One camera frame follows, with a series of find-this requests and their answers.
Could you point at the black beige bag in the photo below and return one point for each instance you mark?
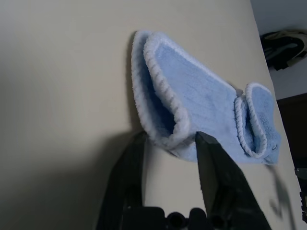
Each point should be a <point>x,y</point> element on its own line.
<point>283,48</point>

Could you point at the light blue white-trimmed towel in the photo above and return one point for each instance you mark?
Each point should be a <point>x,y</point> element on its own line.
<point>196,95</point>

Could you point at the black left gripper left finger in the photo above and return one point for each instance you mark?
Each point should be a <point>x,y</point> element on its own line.
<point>127,179</point>

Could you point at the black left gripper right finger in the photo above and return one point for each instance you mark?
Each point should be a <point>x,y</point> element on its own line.
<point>223,182</point>

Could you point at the black foam floor mat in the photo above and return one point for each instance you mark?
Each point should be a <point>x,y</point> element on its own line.
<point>295,119</point>

